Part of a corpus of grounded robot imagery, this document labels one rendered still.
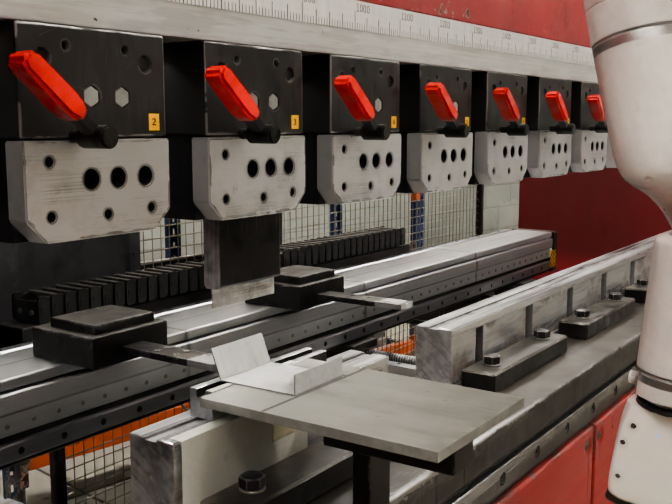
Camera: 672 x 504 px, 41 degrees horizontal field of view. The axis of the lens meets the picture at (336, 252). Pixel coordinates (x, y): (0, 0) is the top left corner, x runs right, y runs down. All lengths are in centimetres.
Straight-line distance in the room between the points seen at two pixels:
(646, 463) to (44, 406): 66
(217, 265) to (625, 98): 42
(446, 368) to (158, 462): 57
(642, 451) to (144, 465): 48
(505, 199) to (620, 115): 837
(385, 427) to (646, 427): 26
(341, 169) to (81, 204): 37
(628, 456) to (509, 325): 62
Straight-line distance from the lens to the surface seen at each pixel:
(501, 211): 921
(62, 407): 113
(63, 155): 72
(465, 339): 136
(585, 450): 157
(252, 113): 83
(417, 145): 117
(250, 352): 99
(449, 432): 80
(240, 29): 88
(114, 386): 117
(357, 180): 104
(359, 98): 97
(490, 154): 135
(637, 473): 94
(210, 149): 84
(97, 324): 108
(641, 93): 89
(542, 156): 154
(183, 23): 83
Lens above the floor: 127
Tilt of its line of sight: 8 degrees down
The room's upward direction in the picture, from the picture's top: straight up
